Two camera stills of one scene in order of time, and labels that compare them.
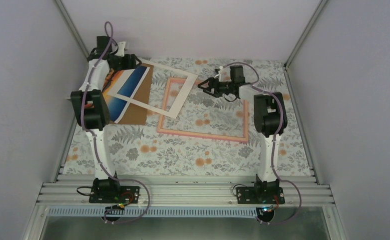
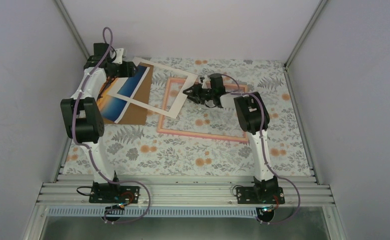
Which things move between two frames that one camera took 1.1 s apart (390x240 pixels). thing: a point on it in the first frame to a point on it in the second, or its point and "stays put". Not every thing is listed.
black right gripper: (210, 79) to (196, 93)
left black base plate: (125, 195) stays put
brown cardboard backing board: (132, 114) stays put
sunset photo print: (117, 106) stays put
